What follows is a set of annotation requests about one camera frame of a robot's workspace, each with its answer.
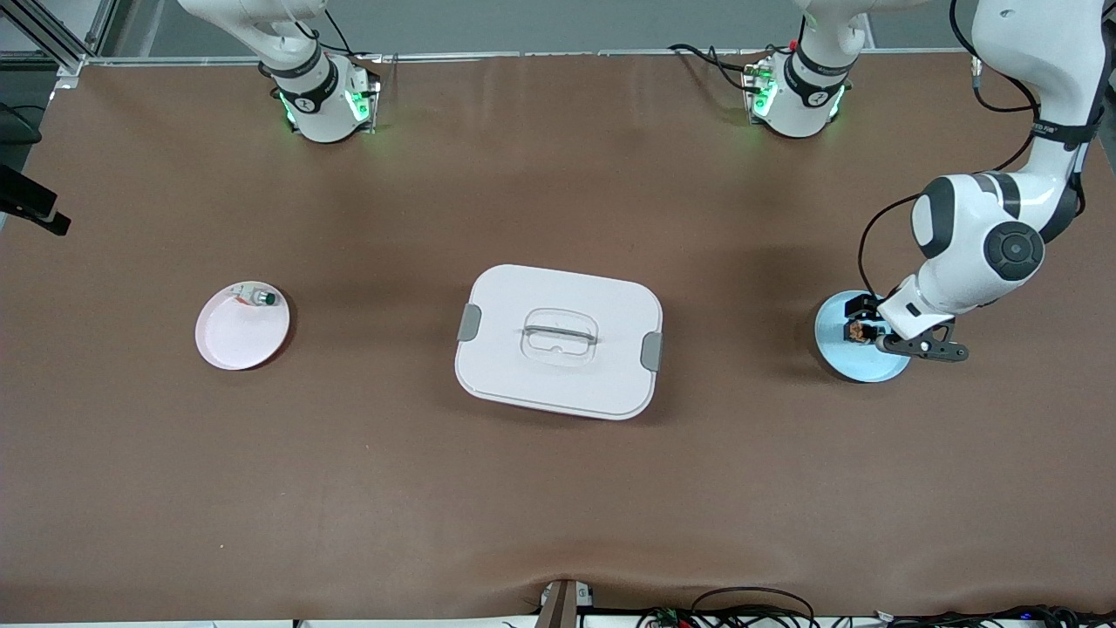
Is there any pink round plate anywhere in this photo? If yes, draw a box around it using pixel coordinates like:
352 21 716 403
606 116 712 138
194 281 291 372

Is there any black base cable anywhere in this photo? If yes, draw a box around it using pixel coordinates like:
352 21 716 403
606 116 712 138
669 42 764 95
323 9 384 62

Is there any aluminium frame profile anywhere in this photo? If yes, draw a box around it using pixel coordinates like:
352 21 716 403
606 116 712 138
0 0 119 78

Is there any black looped cable bundle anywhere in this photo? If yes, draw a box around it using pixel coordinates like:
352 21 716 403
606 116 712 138
636 586 818 628

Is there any short black left arm cable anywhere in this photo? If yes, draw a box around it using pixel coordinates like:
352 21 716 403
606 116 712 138
950 0 1043 172

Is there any light blue round plate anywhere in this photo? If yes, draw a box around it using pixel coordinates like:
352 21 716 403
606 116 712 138
814 290 912 384

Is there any brown table mat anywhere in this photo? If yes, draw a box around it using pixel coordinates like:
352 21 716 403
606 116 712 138
0 51 1116 622

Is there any white lidded storage box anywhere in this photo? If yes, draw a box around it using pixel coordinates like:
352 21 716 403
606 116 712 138
454 264 664 421

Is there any metal table edge rail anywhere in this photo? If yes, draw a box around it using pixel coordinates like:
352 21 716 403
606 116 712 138
83 48 977 69

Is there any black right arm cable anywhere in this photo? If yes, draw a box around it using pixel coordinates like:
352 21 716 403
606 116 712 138
0 100 44 146

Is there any metal table edge bracket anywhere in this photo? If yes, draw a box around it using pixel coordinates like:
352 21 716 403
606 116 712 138
534 578 595 628

